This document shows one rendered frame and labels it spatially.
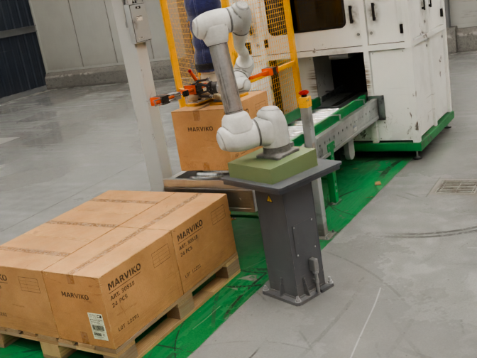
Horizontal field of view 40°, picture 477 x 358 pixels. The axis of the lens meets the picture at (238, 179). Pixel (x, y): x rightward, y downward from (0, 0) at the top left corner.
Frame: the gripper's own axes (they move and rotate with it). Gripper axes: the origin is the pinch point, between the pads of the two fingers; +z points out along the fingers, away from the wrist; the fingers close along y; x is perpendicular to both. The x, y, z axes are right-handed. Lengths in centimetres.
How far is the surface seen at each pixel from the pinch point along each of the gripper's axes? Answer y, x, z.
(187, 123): 20.6, -5.1, 5.1
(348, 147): 87, 164, -28
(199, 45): -24.9, 16.6, 0.9
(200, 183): 61, -7, 3
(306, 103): 24, 49, -54
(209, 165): 48.8, -5.2, -6.0
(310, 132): 44, 50, -53
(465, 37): 91, 867, 36
